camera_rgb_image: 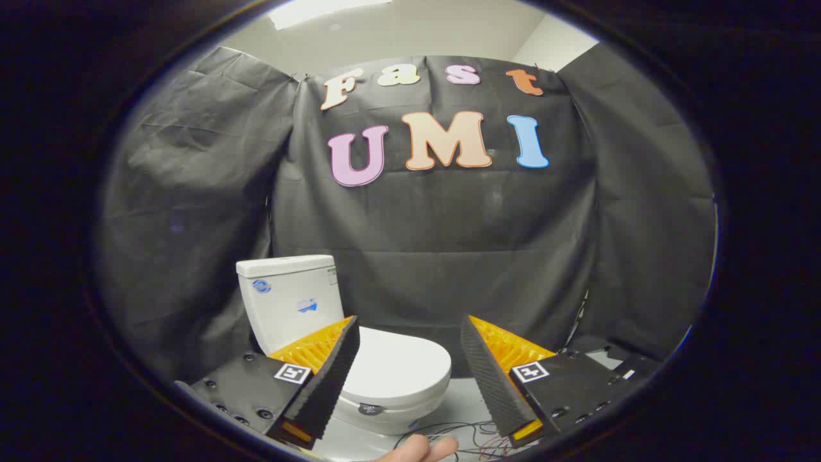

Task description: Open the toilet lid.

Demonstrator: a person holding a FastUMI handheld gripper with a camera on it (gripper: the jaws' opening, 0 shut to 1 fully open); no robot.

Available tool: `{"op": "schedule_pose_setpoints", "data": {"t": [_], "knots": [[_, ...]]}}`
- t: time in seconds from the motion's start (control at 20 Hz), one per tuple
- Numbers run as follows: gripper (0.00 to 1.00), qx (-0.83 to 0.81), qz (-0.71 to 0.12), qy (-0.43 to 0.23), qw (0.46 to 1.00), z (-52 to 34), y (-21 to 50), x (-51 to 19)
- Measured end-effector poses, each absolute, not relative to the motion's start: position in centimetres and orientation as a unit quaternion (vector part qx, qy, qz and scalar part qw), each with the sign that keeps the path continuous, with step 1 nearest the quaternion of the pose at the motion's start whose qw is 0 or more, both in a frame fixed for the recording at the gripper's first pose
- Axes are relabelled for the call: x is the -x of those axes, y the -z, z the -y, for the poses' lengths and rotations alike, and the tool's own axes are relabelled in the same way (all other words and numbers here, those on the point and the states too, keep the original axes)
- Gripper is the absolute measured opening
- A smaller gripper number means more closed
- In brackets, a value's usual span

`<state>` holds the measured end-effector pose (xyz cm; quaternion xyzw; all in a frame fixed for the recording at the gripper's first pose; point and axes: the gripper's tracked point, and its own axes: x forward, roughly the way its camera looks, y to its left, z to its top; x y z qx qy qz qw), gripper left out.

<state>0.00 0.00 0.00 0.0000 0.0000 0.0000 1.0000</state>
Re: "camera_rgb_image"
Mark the white toilet lid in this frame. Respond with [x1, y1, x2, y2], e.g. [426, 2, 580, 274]
[343, 326, 452, 406]

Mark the white toilet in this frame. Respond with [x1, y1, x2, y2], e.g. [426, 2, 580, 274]
[236, 255, 452, 437]

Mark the ceiling light panel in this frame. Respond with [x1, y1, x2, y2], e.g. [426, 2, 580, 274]
[268, 0, 392, 31]

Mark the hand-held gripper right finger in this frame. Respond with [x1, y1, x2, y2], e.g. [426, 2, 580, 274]
[460, 314, 642, 449]

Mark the black backdrop cloth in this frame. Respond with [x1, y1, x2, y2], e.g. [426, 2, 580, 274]
[96, 44, 718, 386]

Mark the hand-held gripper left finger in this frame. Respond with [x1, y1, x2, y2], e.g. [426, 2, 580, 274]
[174, 314, 361, 450]

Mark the tangle of cables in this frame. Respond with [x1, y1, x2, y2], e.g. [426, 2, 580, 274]
[393, 420, 536, 462]

